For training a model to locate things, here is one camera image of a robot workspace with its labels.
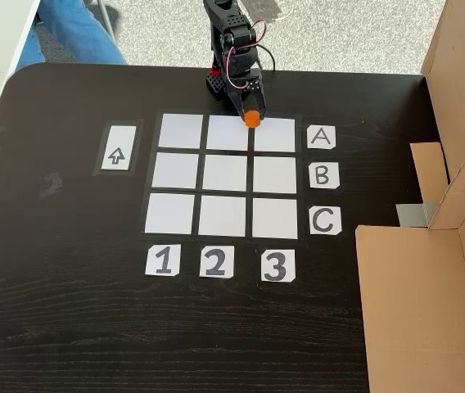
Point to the paper sheet letter B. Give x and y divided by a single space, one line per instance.
324 176

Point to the person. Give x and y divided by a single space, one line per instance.
77 32

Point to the round orange token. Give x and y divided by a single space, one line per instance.
252 119

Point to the white arrow paper sheet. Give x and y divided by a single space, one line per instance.
118 147

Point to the grey duct tape piece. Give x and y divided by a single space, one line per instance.
414 215

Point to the paper sheet number 2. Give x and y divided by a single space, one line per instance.
217 262

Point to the white nine-square paper grid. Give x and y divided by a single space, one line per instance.
224 174

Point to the paper sheet number 1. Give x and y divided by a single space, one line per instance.
162 260

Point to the paper sheet letter C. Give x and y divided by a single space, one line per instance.
325 221

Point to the brown cardboard screen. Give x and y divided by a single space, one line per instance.
412 307
461 61

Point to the paper sheet number 3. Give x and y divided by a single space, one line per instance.
278 266

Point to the paper sheet letter A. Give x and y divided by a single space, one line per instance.
321 138

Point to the red black bar clamp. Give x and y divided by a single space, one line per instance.
215 70

